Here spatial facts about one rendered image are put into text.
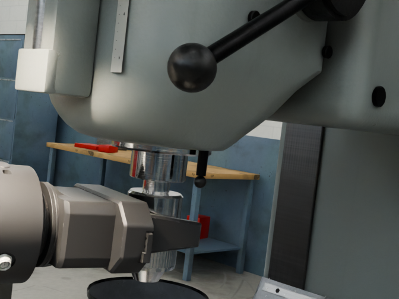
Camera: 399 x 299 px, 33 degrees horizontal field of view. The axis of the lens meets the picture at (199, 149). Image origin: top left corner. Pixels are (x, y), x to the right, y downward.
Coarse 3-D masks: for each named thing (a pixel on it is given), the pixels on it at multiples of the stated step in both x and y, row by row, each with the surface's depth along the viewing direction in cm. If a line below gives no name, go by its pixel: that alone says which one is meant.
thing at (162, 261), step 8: (152, 208) 54; (160, 208) 54; (168, 208) 54; (176, 208) 55; (168, 216) 54; (176, 216) 55; (152, 256) 54; (160, 256) 54; (168, 256) 55; (152, 264) 54; (160, 264) 54; (168, 264) 55
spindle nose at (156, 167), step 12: (132, 156) 55; (144, 156) 54; (156, 156) 53; (168, 156) 54; (180, 156) 54; (132, 168) 55; (144, 168) 54; (156, 168) 53; (168, 168) 54; (180, 168) 54; (156, 180) 54; (168, 180) 54; (180, 180) 55
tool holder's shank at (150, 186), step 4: (144, 180) 55; (148, 180) 54; (144, 184) 55; (148, 184) 55; (152, 184) 55; (156, 184) 55; (160, 184) 55; (164, 184) 55; (168, 184) 55; (144, 188) 55; (148, 188) 55; (152, 188) 55; (156, 188) 55; (160, 188) 55; (164, 188) 55; (168, 188) 55; (152, 192) 55; (156, 192) 55; (160, 192) 55; (164, 192) 55; (168, 192) 56
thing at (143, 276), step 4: (140, 272) 55; (144, 272) 55; (148, 272) 55; (152, 272) 55; (156, 272) 55; (160, 272) 55; (132, 276) 56; (136, 276) 55; (140, 276) 55; (144, 276) 55; (148, 276) 55; (152, 276) 55; (156, 276) 55; (160, 276) 56; (136, 280) 56; (140, 280) 55; (144, 280) 55; (148, 280) 55; (152, 280) 55; (156, 280) 56
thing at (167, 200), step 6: (132, 192) 55; (138, 192) 54; (144, 192) 54; (150, 192) 55; (174, 192) 57; (138, 198) 54; (144, 198) 54; (150, 198) 54; (156, 198) 54; (162, 198) 54; (168, 198) 54; (174, 198) 54; (180, 198) 55; (150, 204) 54; (156, 204) 54; (162, 204) 54; (168, 204) 54; (174, 204) 54; (180, 204) 55
